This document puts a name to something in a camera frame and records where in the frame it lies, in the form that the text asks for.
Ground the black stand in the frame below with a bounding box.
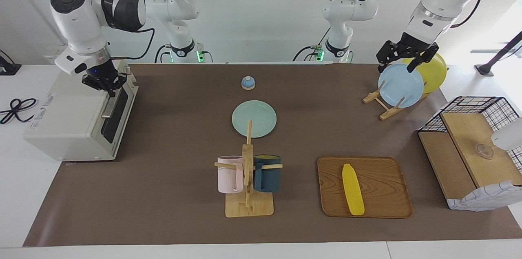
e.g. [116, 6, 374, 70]
[474, 31, 522, 77]

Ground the black base cable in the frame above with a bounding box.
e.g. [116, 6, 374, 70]
[293, 27, 332, 62]
[154, 44, 172, 64]

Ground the white rounded device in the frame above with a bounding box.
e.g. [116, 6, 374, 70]
[491, 117, 522, 152]

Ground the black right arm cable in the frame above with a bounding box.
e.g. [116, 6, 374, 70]
[104, 0, 156, 61]

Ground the dark blue mug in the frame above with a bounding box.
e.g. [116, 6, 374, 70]
[253, 154, 282, 193]

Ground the brown wooden tray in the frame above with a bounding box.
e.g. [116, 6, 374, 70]
[317, 156, 414, 219]

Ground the wooden plate rack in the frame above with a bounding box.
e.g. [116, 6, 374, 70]
[363, 80, 431, 121]

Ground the wooden mug rack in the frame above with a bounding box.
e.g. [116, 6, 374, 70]
[215, 120, 283, 218]

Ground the glass oven door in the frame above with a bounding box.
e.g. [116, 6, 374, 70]
[99, 84, 139, 146]

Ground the pink mug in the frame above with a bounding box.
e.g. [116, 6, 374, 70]
[217, 155, 245, 194]

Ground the small clear glass bowl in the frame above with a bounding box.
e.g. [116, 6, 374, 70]
[475, 143, 495, 160]

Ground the pale green plate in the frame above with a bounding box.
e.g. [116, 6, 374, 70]
[232, 100, 277, 138]

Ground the wooden step shelf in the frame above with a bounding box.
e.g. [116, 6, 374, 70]
[418, 112, 522, 210]

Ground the cream toaster oven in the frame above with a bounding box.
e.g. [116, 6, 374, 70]
[22, 60, 139, 162]

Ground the black wire basket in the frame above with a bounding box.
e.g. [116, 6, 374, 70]
[418, 96, 522, 170]

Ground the yellow plate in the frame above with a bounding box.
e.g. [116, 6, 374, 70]
[402, 52, 448, 95]

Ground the black coiled cable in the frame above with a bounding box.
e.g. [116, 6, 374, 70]
[0, 98, 40, 125]

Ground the white checkered cloth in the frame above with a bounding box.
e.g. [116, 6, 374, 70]
[447, 180, 522, 212]

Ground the brown table mat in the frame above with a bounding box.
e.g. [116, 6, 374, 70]
[22, 63, 522, 247]

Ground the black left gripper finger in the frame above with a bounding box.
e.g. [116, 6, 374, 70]
[406, 46, 440, 73]
[376, 49, 393, 73]

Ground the light blue plate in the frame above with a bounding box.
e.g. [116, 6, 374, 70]
[378, 63, 425, 108]

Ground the black clamp mount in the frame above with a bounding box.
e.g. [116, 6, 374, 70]
[0, 50, 22, 76]

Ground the yellow corn cob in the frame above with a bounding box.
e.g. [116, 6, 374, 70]
[342, 164, 365, 216]

